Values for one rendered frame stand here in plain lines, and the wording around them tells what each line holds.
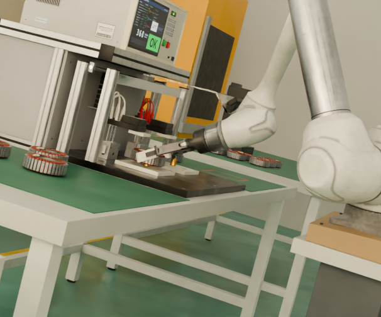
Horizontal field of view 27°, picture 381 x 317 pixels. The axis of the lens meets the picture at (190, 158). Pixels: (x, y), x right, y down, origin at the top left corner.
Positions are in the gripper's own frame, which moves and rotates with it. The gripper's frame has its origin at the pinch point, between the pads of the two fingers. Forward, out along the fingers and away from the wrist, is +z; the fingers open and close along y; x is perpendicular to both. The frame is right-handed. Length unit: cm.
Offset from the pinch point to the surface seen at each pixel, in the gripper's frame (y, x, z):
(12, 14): 328, 181, 213
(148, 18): 3.1, 43.2, -9.9
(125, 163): -7.5, -0.7, 5.3
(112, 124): -3.5, 12.8, 8.1
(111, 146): -2.6, 6.3, 10.6
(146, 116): 21.1, 16.0, 5.6
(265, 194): 61, -19, -19
